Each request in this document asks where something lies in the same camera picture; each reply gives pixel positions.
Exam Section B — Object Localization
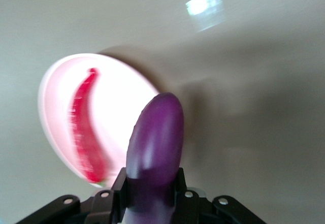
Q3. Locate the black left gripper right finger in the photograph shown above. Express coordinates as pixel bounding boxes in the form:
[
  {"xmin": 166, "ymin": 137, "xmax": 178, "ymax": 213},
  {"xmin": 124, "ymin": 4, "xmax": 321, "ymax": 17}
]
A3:
[{"xmin": 172, "ymin": 167, "xmax": 268, "ymax": 224}]

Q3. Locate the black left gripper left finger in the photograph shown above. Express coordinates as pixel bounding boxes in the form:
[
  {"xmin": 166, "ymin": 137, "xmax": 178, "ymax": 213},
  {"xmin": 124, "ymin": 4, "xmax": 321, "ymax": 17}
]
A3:
[{"xmin": 17, "ymin": 167, "xmax": 128, "ymax": 224}]

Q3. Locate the long purple eggplant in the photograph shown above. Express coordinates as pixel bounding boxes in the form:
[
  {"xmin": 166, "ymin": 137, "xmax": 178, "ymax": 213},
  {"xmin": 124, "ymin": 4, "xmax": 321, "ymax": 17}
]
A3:
[{"xmin": 125, "ymin": 92, "xmax": 185, "ymax": 224}]

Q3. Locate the red chili pepper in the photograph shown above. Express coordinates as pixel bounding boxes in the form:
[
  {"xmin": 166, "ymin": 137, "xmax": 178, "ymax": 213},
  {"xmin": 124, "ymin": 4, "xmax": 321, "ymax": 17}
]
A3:
[{"xmin": 68, "ymin": 67, "xmax": 109, "ymax": 187}]

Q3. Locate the pink round plate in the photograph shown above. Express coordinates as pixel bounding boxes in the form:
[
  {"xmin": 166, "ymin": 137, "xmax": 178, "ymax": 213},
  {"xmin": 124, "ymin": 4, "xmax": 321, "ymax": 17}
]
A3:
[{"xmin": 37, "ymin": 53, "xmax": 161, "ymax": 196}]

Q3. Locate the brown table cover sheet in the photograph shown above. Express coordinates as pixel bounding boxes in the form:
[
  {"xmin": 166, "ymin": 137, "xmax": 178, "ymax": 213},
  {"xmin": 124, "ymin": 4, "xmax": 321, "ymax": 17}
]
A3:
[{"xmin": 0, "ymin": 0, "xmax": 325, "ymax": 224}]

